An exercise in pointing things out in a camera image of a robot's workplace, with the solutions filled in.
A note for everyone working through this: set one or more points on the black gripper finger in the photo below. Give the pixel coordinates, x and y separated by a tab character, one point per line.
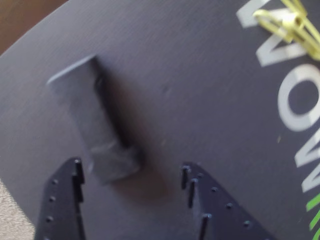
60	205
225	215

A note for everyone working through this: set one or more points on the black bow-tie shaped block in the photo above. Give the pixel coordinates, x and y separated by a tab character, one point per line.
95	125

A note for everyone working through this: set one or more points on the grey mat with WOWROBO print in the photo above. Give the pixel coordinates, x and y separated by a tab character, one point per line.
187	100

